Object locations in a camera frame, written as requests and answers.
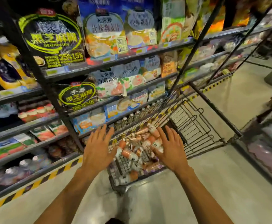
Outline person's left hand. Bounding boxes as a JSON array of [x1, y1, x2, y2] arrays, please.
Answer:
[[81, 125, 117, 177]]

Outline person's right hand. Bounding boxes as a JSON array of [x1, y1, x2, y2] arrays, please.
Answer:
[[150, 125, 190, 173]]

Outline person's right forearm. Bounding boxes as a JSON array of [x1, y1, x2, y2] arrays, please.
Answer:
[[173, 166, 235, 224]]

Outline person's left forearm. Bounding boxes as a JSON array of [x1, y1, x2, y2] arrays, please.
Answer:
[[34, 167, 98, 224]]

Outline pile of orange white bottles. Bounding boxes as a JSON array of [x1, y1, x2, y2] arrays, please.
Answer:
[[114, 123, 167, 185]]

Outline green white red packet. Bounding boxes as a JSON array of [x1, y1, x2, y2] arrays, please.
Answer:
[[30, 125, 55, 142], [48, 120, 68, 136]]

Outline row of small dark bottles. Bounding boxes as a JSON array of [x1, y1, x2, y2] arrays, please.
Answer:
[[114, 100, 165, 132]]

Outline small black green food bag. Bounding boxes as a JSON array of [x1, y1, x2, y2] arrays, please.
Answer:
[[56, 81, 98, 113]]

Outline white blue pink food bag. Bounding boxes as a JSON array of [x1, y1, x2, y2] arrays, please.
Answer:
[[90, 68, 127, 100], [119, 61, 145, 91]]

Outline long black metal shelving unit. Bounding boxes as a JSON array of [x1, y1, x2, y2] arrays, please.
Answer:
[[0, 0, 272, 214]]

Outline row of red white-lidded jars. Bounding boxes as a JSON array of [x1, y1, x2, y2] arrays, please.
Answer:
[[18, 103, 56, 123]]

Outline yellow black hazard tape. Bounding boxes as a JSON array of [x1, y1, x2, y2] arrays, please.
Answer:
[[189, 74, 234, 101], [0, 156, 84, 214]]

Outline orange food bag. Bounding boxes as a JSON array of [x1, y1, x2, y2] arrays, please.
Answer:
[[160, 51, 179, 78]]

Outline low dark shelving unit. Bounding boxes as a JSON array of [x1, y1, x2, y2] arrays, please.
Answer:
[[230, 91, 272, 198]]

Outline wrapped packs of clear bottles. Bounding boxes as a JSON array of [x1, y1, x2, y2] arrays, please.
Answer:
[[0, 153, 53, 193]]

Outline row of blue white packets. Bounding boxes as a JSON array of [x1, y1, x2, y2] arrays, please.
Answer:
[[0, 133, 38, 162]]

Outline pile of purple packets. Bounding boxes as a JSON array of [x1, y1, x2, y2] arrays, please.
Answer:
[[248, 135, 272, 176]]

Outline blue white cereal bag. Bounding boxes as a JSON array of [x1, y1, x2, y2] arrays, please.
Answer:
[[77, 0, 129, 59], [122, 0, 158, 49]]

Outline large black green food bag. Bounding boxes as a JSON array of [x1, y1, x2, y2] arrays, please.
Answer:
[[18, 8, 85, 69]]

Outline green white food bag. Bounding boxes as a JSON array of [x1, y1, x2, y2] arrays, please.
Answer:
[[159, 0, 186, 44]]

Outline row of yellow orange bags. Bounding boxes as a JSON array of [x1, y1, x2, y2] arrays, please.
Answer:
[[185, 0, 252, 36]]

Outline black wire shopping cart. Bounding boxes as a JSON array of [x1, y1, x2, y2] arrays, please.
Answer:
[[107, 90, 228, 195]]

